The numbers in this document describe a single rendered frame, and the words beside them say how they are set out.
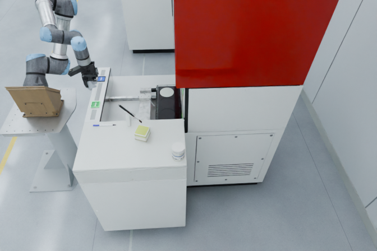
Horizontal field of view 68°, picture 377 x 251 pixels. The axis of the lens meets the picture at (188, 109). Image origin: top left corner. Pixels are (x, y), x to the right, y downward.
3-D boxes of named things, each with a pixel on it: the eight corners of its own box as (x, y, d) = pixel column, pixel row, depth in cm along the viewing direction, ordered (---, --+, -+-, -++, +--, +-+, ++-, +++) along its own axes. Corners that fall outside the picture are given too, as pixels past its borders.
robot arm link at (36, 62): (24, 74, 188) (24, 54, 189) (46, 75, 197) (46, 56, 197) (27, 71, 179) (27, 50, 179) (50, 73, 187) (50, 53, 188)
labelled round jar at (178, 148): (184, 151, 161) (184, 141, 154) (184, 161, 156) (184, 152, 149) (171, 152, 161) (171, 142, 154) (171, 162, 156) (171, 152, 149)
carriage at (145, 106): (151, 92, 211) (151, 89, 209) (150, 129, 186) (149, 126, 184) (141, 92, 211) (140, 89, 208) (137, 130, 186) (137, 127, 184)
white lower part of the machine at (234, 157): (243, 119, 308) (257, 57, 249) (261, 187, 252) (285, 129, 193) (178, 121, 304) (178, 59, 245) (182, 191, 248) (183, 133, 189)
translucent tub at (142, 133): (151, 134, 169) (150, 126, 164) (146, 143, 164) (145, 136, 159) (139, 131, 171) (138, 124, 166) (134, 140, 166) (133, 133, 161)
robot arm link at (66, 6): (43, 70, 198) (51, -11, 179) (65, 72, 207) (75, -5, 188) (46, 76, 189) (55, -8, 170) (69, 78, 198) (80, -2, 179)
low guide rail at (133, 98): (178, 97, 212) (178, 94, 210) (178, 99, 211) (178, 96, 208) (111, 99, 209) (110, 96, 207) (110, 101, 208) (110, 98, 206)
